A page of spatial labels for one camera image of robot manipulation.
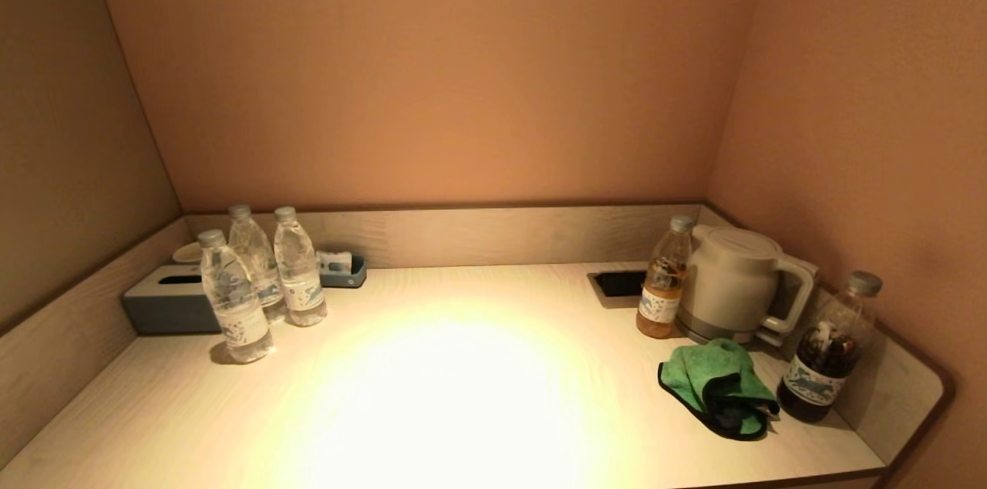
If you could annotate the amber drink bottle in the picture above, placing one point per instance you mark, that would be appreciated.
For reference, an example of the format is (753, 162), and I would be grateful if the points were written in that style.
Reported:
(661, 296)

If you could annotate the dark drink bottle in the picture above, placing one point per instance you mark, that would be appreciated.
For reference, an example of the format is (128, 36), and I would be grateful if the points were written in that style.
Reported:
(817, 365)

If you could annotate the grey tissue box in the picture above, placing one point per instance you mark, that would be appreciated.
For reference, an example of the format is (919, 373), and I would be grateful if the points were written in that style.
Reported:
(166, 304)

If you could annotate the white sachet packet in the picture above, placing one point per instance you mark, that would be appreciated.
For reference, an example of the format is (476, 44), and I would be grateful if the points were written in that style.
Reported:
(333, 261)

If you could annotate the grey kettle base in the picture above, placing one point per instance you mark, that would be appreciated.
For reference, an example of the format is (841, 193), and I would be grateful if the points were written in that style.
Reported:
(717, 332)

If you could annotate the clear water bottle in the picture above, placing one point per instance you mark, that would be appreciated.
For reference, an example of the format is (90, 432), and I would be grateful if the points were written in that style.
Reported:
(299, 273)
(235, 304)
(250, 246)

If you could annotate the small white dish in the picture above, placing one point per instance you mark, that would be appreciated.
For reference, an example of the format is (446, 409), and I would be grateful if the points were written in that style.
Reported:
(186, 252)

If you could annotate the green microfibre cloth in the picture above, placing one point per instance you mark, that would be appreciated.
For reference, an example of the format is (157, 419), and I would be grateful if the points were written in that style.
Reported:
(709, 373)

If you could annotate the small blue tray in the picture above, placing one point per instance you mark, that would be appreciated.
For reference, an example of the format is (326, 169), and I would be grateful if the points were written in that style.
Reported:
(348, 280)

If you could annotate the black recessed table socket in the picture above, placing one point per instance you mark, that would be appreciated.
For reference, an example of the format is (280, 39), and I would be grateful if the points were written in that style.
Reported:
(621, 284)

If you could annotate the white electric kettle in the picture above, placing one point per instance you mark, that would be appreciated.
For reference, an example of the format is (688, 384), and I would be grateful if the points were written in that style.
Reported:
(732, 281)

